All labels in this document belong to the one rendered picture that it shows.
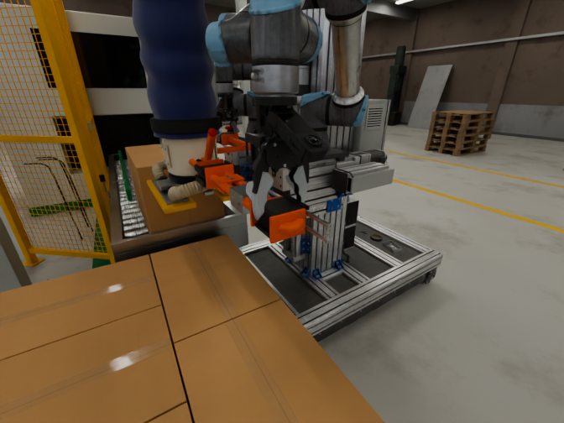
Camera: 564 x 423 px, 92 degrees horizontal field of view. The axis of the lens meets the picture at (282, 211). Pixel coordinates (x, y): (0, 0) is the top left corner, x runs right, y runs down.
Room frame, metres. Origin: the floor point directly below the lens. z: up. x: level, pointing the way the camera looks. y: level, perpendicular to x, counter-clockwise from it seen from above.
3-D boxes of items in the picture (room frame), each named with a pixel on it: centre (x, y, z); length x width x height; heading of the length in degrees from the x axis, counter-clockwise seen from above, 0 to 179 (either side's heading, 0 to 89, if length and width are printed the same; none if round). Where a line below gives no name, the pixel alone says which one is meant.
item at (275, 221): (0.46, 0.01, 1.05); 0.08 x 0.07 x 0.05; 33
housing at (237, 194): (0.58, 0.08, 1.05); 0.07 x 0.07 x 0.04; 33
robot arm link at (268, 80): (0.48, 0.01, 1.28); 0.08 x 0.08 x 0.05
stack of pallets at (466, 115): (6.30, -4.01, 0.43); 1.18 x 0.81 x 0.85; 120
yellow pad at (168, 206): (0.92, 0.41, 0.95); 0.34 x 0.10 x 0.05; 33
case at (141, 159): (1.58, 0.66, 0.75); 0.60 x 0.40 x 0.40; 32
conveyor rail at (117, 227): (2.13, 1.39, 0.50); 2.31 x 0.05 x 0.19; 31
